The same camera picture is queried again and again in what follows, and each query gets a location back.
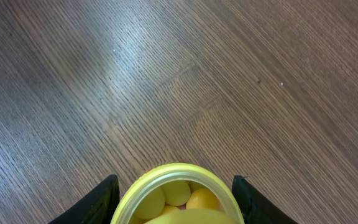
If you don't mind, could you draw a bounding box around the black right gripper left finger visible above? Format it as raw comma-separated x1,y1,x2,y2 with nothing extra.
50,174,120,224

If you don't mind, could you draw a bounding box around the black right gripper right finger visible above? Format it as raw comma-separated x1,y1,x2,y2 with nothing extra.
232,175,297,224

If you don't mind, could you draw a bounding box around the yellow lidded jar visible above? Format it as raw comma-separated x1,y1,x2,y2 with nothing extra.
110,163,245,224

